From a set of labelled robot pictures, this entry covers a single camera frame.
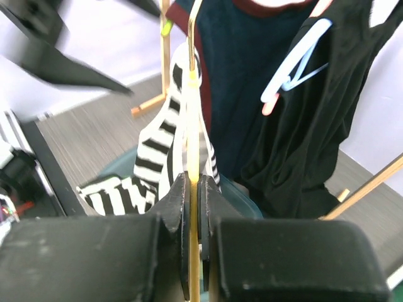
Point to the black white striped tank top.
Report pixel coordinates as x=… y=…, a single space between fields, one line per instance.
x=160 y=157

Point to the neon yellow hanger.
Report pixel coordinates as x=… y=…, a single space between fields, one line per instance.
x=166 y=28

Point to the black dress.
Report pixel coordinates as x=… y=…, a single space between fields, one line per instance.
x=297 y=149

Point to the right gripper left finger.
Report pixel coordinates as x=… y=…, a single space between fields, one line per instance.
x=100 y=258

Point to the navy tank top maroon trim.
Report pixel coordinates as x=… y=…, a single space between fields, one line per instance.
x=241 y=44

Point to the light blue hanger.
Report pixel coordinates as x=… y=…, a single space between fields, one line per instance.
x=289 y=73

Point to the teal plastic basin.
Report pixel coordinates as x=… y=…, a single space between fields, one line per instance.
x=123 y=167

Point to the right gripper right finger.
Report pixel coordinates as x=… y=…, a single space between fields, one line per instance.
x=248 y=259

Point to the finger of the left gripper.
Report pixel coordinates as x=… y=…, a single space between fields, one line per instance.
x=36 y=52
x=147 y=6

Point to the pink hanger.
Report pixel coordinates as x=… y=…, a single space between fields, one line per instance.
x=270 y=104

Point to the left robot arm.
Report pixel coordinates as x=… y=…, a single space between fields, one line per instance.
x=19 y=177

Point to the yellow plastic hanger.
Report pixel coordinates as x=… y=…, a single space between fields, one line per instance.
x=191 y=91

